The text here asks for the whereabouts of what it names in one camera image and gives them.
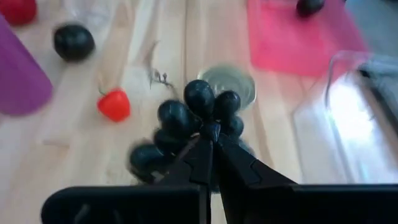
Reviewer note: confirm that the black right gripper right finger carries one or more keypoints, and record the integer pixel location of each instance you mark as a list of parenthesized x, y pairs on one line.
[(245, 183)]

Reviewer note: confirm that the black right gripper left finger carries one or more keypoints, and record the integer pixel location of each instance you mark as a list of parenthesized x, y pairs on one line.
[(199, 165)]

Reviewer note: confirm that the black grape bunch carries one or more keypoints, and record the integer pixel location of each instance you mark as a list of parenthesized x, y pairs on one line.
[(199, 96)]

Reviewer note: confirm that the gold-lid can red label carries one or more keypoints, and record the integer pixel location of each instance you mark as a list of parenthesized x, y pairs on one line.
[(231, 77)]

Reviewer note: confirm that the small red strawberry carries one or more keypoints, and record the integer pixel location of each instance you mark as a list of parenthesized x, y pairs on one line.
[(114, 105)]

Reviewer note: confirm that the clear bottle black lid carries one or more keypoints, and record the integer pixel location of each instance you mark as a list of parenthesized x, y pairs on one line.
[(90, 14)]

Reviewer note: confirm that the magenta plastic water bottle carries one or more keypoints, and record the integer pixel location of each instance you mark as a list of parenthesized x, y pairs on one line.
[(21, 77)]

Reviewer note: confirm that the pink plastic tray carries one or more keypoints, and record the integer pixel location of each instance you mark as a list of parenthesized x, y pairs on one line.
[(289, 46)]

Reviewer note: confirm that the clear plastic bin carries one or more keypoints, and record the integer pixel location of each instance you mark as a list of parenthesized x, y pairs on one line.
[(351, 124)]

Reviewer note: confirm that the black plum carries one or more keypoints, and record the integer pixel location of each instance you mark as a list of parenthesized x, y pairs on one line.
[(74, 43)]

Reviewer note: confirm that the red round fruit green leaves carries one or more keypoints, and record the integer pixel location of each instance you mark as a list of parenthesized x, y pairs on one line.
[(18, 11)]

